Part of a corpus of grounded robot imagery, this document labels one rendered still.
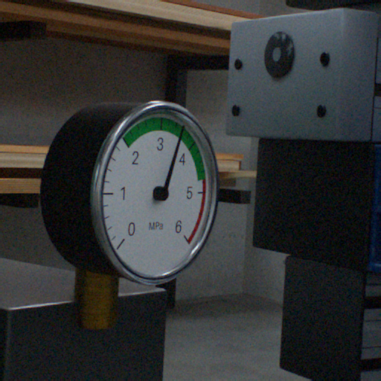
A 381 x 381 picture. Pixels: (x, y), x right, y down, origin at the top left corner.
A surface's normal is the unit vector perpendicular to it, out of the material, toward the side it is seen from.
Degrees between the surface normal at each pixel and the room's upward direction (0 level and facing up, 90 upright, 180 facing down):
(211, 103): 90
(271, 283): 90
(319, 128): 90
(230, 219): 90
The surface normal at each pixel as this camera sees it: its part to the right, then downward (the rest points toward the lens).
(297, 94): -0.85, -0.02
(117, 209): 0.76, 0.07
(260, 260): -0.68, 0.00
